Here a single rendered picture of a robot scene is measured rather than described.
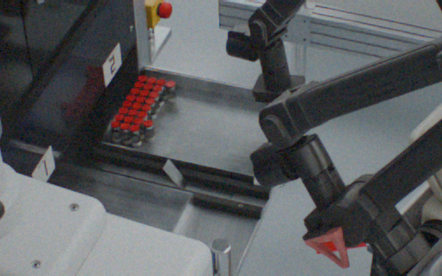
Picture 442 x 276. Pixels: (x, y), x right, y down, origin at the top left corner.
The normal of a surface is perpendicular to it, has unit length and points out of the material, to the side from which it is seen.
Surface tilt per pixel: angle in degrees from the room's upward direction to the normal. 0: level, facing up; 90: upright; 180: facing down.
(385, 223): 39
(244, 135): 0
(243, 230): 0
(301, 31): 90
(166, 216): 0
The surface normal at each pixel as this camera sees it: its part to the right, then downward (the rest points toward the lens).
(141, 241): -0.03, -0.73
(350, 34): -0.33, 0.65
